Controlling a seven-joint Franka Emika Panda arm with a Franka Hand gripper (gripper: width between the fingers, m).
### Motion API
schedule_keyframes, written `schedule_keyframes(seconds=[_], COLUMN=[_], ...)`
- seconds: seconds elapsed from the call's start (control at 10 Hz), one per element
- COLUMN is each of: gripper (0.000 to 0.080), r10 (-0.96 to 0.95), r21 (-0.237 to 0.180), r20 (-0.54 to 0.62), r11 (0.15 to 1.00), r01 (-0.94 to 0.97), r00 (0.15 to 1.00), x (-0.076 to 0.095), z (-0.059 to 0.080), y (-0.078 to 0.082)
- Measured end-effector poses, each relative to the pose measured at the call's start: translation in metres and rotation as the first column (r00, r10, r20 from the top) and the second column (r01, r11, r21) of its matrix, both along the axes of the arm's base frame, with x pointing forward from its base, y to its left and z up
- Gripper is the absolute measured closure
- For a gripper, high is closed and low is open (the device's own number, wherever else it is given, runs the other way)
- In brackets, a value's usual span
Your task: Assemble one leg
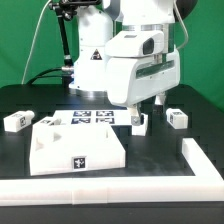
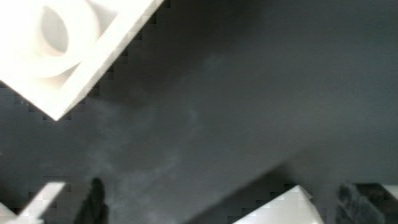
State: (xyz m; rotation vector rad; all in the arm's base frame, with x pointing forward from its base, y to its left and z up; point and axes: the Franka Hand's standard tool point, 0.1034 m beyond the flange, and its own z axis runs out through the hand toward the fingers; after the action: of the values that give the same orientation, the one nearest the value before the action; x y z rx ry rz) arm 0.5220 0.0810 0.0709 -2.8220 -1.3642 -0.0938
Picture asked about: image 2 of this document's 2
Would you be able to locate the white table leg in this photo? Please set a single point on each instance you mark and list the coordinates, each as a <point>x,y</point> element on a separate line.
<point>284,211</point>
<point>30,215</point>

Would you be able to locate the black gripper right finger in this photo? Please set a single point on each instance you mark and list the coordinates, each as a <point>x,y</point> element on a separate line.
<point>366,204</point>

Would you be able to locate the white square tabletop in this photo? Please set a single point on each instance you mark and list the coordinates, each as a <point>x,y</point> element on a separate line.
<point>62,38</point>

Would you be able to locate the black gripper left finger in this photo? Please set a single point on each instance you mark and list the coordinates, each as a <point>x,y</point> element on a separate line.
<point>93,208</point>

